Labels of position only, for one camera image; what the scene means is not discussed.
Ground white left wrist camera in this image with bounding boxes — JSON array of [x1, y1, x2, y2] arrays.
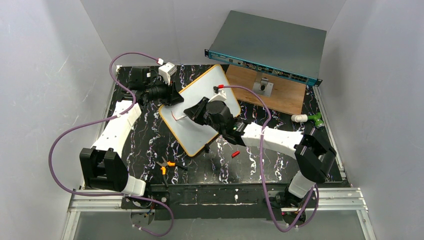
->
[[158, 62, 177, 86]]

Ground grey metal bracket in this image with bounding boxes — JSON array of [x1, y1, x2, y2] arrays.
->
[[252, 77, 274, 97]]

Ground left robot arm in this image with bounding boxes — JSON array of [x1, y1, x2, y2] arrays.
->
[[79, 62, 184, 197]]

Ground yellow-framed whiteboard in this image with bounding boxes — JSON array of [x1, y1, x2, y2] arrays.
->
[[158, 64, 241, 157]]

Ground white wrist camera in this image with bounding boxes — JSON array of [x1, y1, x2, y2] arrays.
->
[[208, 88, 227, 103], [158, 62, 177, 86]]

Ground orange-handled pliers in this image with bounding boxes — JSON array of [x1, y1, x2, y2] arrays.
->
[[156, 157, 188, 188]]

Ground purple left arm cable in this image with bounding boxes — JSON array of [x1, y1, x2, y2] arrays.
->
[[48, 51, 175, 238]]

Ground grey network switch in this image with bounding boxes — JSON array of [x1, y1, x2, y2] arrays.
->
[[204, 10, 327, 87]]

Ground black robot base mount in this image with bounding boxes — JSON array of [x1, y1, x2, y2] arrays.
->
[[146, 183, 271, 220]]

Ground red whiteboard marker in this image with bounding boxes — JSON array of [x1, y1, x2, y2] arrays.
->
[[171, 111, 189, 121]]

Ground red marker cap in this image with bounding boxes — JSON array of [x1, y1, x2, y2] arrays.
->
[[231, 150, 240, 158]]

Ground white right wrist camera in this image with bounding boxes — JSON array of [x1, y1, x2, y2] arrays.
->
[[208, 88, 227, 103]]

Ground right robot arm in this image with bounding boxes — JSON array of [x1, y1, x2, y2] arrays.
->
[[183, 97, 337, 208]]

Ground green and white tool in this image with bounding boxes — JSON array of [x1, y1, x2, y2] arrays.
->
[[290, 112, 325, 129]]

